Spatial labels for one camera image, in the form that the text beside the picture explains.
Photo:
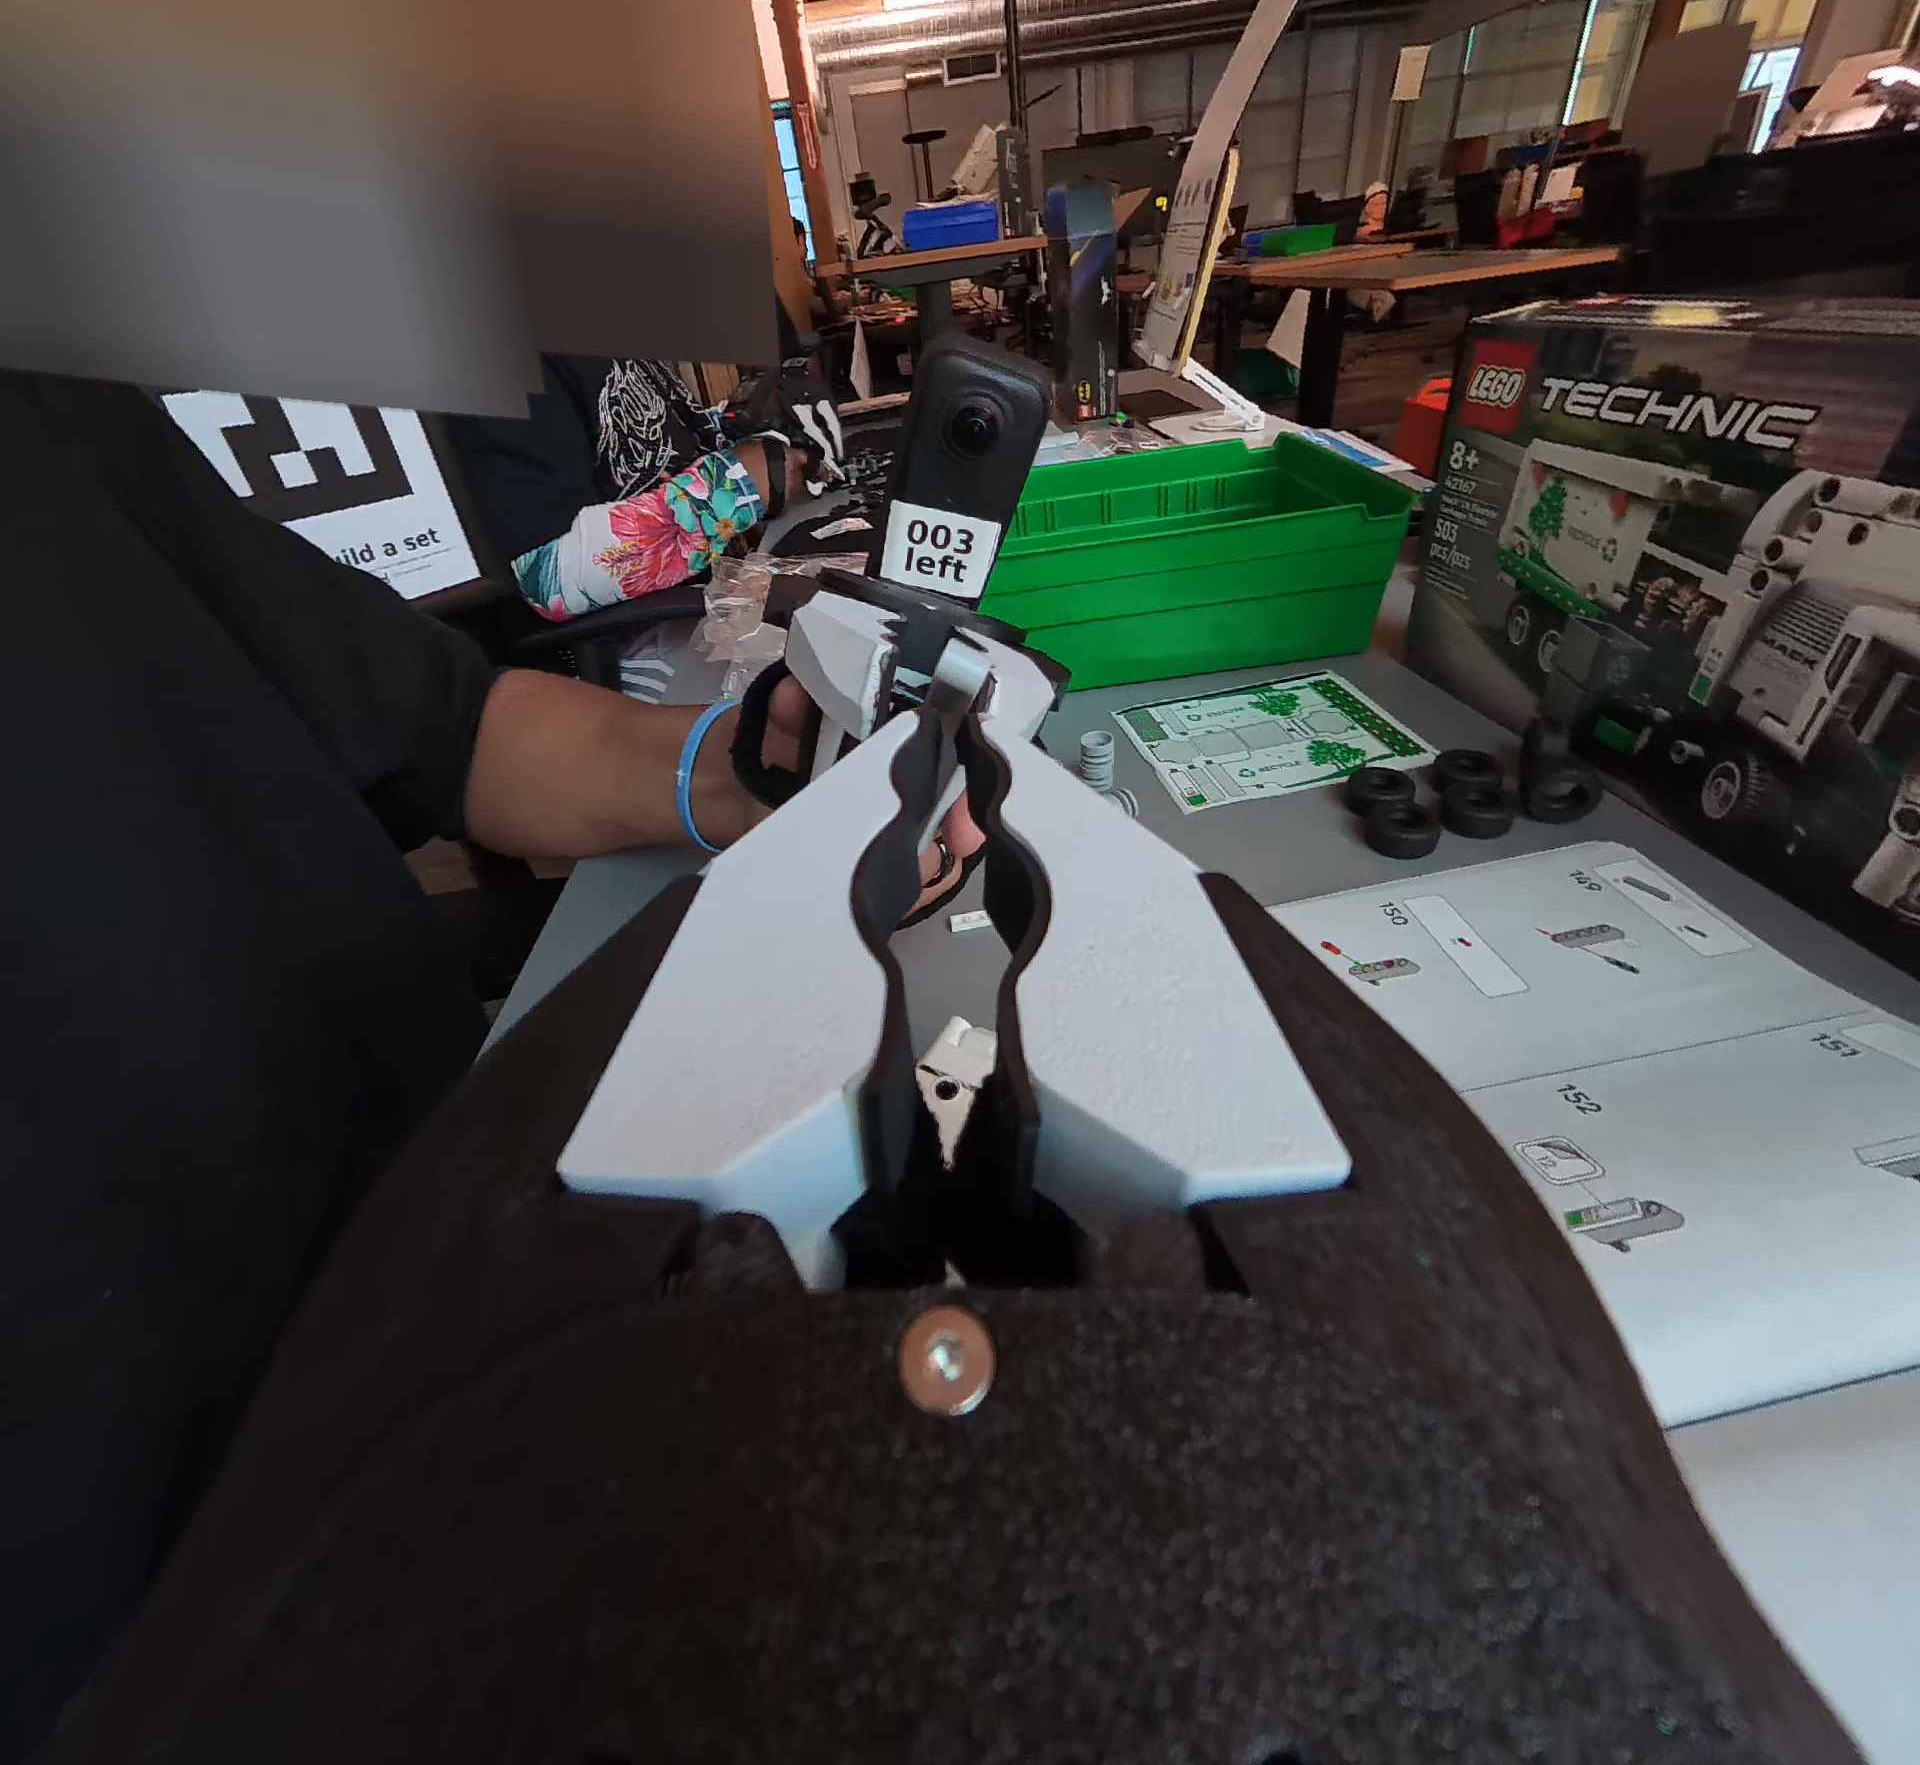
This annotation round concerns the wooden desk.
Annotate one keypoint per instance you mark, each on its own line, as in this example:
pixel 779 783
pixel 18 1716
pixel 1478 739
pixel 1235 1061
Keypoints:
pixel 1427 265

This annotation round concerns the person's black shirt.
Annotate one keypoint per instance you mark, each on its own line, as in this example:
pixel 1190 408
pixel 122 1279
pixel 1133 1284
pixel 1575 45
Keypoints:
pixel 179 896

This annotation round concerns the instruction booklet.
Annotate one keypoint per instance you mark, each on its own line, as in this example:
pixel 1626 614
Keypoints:
pixel 1652 1151

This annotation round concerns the person's left hand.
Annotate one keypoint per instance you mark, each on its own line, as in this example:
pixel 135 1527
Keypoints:
pixel 773 743

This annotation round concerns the wooden clipboard stand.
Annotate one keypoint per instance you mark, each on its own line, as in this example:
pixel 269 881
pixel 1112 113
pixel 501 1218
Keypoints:
pixel 1201 238

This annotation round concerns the pile of black rubber tyres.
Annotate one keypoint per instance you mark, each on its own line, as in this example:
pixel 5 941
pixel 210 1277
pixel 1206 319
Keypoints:
pixel 1478 812

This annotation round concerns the orange crate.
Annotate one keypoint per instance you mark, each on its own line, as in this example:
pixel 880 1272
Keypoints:
pixel 1427 425

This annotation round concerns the green crate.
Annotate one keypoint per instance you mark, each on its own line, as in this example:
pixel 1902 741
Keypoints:
pixel 1287 240

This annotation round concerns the another person's forearm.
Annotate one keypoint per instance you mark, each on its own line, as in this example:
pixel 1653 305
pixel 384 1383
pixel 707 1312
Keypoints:
pixel 645 542

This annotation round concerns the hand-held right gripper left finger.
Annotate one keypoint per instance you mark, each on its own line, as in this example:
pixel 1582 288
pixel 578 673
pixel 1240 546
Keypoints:
pixel 734 1018

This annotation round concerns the grey lego beam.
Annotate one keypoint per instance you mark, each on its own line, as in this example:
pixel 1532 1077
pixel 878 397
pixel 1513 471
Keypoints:
pixel 959 673

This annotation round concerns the black framed task sign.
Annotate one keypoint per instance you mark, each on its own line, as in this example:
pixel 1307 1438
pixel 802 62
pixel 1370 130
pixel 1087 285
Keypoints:
pixel 426 521

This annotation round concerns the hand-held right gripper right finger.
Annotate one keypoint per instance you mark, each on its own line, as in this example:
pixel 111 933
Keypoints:
pixel 1169 1018

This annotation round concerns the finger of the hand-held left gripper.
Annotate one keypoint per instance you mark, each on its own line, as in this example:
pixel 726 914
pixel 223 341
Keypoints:
pixel 1028 707
pixel 848 662

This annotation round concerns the lego set box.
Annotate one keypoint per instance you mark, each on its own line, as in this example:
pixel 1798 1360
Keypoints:
pixel 1652 567

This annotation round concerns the dark tall carton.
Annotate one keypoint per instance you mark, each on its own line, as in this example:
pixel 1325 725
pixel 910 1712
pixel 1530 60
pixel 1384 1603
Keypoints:
pixel 1087 312

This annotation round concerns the person's left forearm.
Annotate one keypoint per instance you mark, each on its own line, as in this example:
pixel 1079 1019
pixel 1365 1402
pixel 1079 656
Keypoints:
pixel 585 760

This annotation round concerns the green plastic bin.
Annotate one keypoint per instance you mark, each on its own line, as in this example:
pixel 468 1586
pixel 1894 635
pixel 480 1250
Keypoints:
pixel 1201 593

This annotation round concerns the blue wristband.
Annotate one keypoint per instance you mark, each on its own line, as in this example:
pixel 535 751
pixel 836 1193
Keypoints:
pixel 694 807

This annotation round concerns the sticker sheet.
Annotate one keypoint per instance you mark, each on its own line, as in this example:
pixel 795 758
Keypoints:
pixel 1247 743

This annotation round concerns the cluster of grey wheel hubs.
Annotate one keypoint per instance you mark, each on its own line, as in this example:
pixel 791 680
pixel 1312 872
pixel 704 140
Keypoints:
pixel 1096 760

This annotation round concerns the blue crate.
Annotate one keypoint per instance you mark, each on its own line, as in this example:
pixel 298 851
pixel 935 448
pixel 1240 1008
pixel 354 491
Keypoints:
pixel 948 230

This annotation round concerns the clear plastic bags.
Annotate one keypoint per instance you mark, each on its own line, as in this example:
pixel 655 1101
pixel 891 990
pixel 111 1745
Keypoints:
pixel 750 613

